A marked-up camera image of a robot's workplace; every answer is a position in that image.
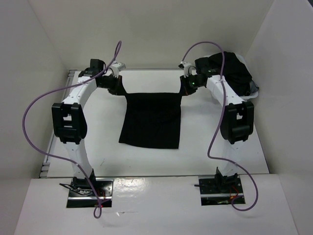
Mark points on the pile of black skirts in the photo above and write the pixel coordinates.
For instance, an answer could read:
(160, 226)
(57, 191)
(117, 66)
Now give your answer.
(236, 74)

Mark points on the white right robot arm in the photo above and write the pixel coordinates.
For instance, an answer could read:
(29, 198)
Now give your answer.
(236, 122)

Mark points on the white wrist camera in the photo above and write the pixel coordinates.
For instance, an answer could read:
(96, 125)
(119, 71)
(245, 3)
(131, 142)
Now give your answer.
(187, 68)
(116, 68)

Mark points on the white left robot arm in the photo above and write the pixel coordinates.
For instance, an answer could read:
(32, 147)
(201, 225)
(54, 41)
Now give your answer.
(69, 121)

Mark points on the white perforated plastic basket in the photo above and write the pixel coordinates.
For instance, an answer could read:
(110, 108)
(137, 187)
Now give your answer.
(242, 60)

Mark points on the grey cloth in basket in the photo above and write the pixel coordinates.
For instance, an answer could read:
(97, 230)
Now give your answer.
(252, 89)

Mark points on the black skirt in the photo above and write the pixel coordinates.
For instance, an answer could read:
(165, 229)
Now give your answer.
(152, 120)

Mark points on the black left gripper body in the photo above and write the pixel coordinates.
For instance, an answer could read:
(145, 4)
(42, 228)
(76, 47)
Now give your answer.
(111, 83)

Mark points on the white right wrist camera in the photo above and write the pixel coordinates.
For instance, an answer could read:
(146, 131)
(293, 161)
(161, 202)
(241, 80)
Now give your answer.
(187, 68)

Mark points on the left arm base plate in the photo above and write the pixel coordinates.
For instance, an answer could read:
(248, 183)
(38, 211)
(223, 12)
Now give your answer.
(86, 198)

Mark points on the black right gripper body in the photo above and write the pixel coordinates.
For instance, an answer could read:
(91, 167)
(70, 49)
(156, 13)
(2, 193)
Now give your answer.
(191, 83)

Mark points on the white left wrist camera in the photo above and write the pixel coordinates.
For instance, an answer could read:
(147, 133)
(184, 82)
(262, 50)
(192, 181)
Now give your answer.
(116, 68)

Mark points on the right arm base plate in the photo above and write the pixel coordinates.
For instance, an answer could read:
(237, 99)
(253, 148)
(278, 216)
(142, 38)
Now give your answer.
(212, 196)

